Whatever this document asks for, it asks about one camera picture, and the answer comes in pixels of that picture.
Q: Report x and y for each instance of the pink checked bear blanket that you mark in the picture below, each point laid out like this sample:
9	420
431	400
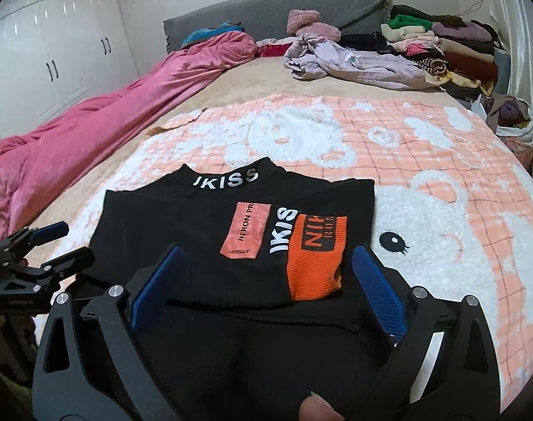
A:
424	162

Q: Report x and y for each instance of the pink floral bag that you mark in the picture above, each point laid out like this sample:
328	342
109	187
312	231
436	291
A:
523	153

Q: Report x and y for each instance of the dark red cloth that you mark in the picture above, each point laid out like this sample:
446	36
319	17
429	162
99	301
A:
275	50

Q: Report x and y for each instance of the grey bedside panel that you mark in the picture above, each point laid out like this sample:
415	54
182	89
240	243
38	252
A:
502	70

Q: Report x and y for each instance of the black sweater with orange cuffs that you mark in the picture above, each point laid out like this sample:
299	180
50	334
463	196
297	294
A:
161	228

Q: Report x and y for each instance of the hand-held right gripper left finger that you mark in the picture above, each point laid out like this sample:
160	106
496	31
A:
154	291

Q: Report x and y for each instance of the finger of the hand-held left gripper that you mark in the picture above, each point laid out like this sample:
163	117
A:
51	230
73	258

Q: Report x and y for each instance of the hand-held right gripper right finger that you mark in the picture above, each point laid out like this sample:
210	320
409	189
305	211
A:
380	291

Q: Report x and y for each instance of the white satin curtain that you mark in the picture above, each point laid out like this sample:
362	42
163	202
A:
521	52

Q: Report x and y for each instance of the crumpled lilac garment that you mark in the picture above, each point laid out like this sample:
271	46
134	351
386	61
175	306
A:
336	59

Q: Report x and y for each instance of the person's right hand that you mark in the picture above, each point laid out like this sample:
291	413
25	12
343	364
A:
319	410

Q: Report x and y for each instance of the stack of folded clothes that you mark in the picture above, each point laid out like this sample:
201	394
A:
459	61

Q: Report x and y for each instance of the white plastic bag of clothes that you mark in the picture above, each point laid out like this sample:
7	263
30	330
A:
527	131

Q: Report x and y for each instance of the pink quilt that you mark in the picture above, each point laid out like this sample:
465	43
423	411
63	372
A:
95	118

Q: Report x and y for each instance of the grey headboard cover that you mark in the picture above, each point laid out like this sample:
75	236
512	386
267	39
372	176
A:
257	13

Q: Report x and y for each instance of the blue patterned cloth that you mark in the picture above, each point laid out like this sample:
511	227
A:
205	33

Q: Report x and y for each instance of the white wardrobe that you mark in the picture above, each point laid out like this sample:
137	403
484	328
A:
51	39

